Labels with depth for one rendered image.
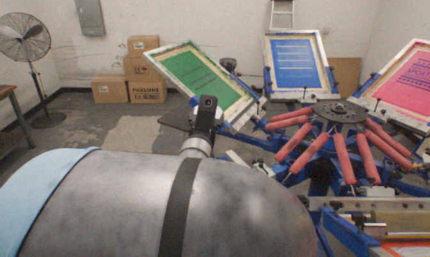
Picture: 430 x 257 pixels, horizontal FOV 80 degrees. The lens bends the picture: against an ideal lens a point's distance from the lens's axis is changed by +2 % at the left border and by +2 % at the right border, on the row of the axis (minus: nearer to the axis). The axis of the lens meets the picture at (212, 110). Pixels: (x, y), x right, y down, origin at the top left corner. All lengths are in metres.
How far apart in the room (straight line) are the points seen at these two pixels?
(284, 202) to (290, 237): 0.02
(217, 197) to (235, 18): 4.59
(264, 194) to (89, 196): 0.11
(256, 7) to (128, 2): 2.19
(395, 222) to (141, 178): 1.03
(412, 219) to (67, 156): 1.10
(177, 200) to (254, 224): 0.05
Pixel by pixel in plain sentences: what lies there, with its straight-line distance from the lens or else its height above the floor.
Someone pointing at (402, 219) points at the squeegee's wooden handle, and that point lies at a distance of 1.15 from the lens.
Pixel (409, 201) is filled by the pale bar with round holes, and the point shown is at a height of 1.17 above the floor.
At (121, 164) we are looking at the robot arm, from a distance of 0.20.
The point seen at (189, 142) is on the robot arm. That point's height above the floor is 1.69.
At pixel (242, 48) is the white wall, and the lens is 4.82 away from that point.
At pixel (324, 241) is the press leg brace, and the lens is 2.30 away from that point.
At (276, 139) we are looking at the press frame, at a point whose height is 1.03.
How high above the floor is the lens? 2.02
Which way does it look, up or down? 27 degrees down
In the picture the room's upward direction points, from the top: straight up
